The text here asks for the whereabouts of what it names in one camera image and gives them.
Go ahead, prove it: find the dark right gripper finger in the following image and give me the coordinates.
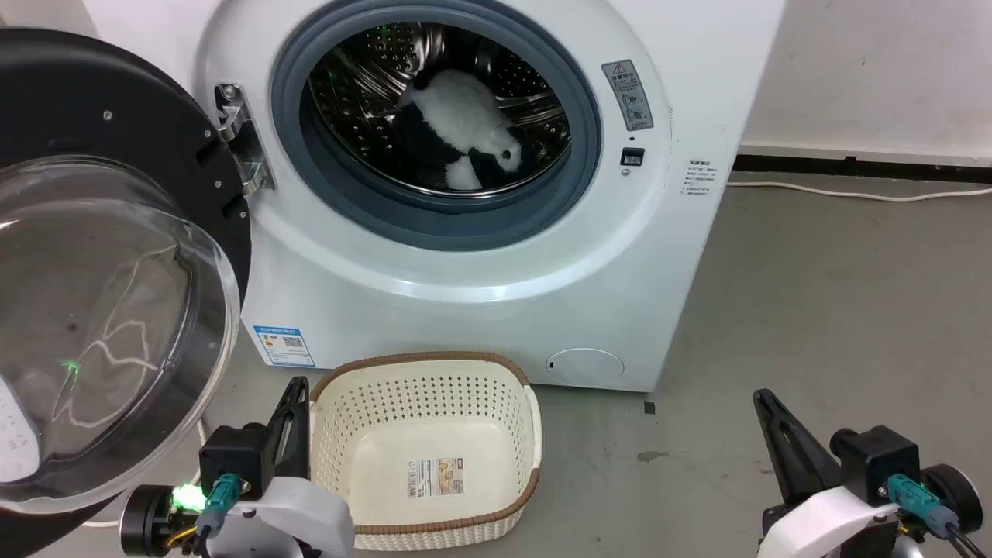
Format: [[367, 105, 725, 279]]
[[763, 392, 843, 497], [753, 389, 824, 506]]

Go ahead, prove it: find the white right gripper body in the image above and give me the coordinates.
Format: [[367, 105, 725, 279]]
[[758, 463, 985, 558]]

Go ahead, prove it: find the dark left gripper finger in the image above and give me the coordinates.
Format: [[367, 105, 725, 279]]
[[266, 377, 300, 475], [288, 380, 312, 480]]

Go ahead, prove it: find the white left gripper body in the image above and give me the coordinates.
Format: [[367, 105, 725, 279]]
[[119, 475, 357, 558]]

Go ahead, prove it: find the black washer door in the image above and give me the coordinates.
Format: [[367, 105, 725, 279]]
[[0, 28, 253, 558]]

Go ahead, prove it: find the white front-load washing machine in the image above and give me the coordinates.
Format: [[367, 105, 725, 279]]
[[82, 0, 787, 394]]

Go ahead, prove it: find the metal door hinge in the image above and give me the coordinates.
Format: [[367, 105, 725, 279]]
[[214, 83, 275, 195]]

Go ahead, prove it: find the blue energy label sticker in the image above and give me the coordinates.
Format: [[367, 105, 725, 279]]
[[253, 325, 317, 369]]

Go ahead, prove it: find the cream perforated laundry basket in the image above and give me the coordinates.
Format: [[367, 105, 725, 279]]
[[309, 352, 543, 552]]

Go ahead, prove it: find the paper basket label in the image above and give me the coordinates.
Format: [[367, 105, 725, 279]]
[[406, 457, 465, 498]]

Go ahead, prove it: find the round white filter cover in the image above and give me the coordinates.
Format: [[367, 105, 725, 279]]
[[546, 348, 625, 384]]

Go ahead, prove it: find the small white text sticker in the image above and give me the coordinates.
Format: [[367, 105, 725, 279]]
[[680, 159, 720, 197]]

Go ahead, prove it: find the black baseboard strip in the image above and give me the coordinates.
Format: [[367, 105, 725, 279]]
[[733, 154, 992, 184]]

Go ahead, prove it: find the black white panda plush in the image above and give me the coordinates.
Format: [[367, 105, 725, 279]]
[[394, 68, 536, 191]]

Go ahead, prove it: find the stainless steel drum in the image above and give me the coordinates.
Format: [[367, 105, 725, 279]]
[[308, 22, 573, 196]]

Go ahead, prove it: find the grey warning sticker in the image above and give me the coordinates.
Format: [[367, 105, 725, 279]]
[[602, 60, 655, 132]]

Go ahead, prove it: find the teal left gripper cable plug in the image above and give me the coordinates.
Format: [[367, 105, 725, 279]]
[[195, 473, 243, 540]]

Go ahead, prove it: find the teal gripper cable plug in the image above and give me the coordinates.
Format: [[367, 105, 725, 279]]
[[195, 473, 243, 540], [887, 474, 992, 558]]

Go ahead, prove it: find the teal right gripper cable plug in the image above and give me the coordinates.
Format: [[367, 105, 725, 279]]
[[887, 474, 992, 558]]

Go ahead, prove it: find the white floor cable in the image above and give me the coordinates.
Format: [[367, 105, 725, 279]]
[[725, 181, 992, 203]]

